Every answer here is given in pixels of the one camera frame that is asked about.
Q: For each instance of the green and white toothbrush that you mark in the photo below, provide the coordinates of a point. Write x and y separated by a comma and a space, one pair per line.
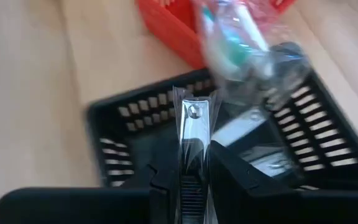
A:
238, 53

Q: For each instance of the black plastic basket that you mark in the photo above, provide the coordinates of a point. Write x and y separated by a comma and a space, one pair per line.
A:
145, 140

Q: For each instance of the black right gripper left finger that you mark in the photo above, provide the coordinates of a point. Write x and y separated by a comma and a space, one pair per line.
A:
166, 186

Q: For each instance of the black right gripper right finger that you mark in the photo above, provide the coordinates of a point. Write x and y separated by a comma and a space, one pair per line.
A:
228, 174

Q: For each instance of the red plastic basket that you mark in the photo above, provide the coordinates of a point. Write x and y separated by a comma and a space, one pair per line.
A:
172, 28

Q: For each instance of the silver nail clipper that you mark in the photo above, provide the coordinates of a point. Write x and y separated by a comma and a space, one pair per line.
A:
238, 127
194, 130

